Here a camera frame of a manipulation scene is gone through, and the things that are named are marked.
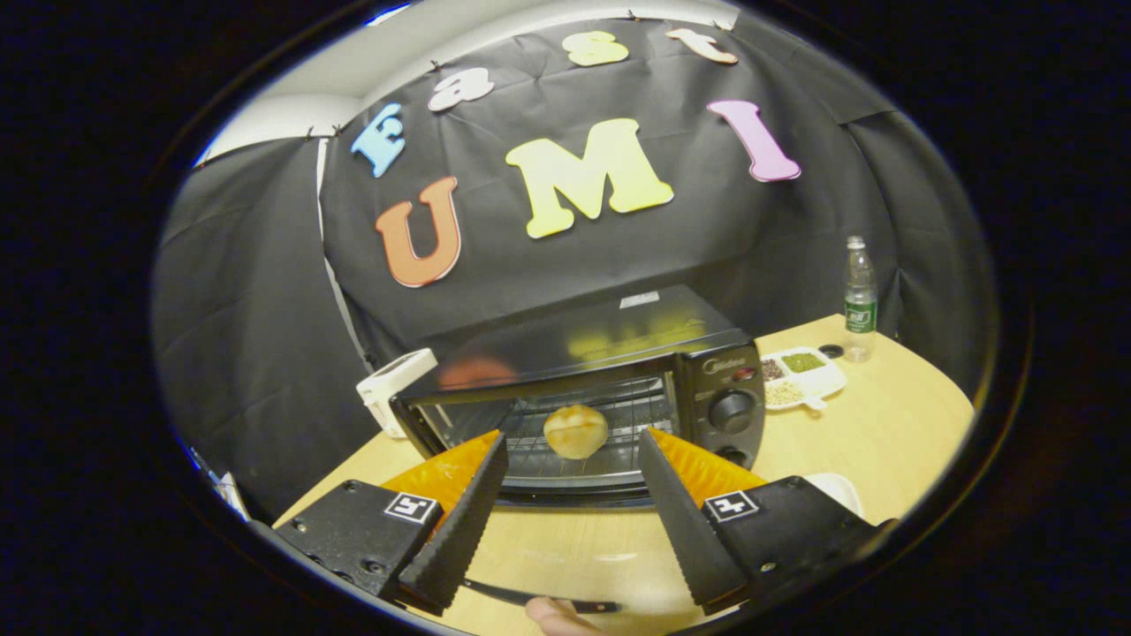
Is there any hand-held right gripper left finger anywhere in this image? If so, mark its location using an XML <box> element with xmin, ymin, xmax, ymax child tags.
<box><xmin>272</xmin><ymin>430</ymin><xmax>511</xmax><ymax>617</ymax></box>

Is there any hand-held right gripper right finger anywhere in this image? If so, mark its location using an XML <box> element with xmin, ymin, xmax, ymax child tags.
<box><xmin>636</xmin><ymin>428</ymin><xmax>895</xmax><ymax>617</ymax></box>

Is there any black electric oven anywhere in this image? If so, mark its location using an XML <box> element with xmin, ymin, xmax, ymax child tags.
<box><xmin>389</xmin><ymin>284</ymin><xmax>768</xmax><ymax>511</ymax></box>

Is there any round bread bun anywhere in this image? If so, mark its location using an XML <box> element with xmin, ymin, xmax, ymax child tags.
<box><xmin>543</xmin><ymin>404</ymin><xmax>610</xmax><ymax>460</ymax></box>

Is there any white square plate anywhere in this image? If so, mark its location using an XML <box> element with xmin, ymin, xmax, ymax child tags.
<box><xmin>804</xmin><ymin>473</ymin><xmax>865</xmax><ymax>519</ymax></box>

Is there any white toaster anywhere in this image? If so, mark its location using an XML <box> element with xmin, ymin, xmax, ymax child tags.
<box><xmin>356</xmin><ymin>348</ymin><xmax>438</xmax><ymax>439</ymax></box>

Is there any white divided dish with grains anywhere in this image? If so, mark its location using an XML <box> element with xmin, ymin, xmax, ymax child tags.
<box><xmin>762</xmin><ymin>347</ymin><xmax>847</xmax><ymax>413</ymax></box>

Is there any clear plastic water bottle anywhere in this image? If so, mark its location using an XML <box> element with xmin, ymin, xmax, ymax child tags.
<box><xmin>843</xmin><ymin>236</ymin><xmax>879</xmax><ymax>363</ymax></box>

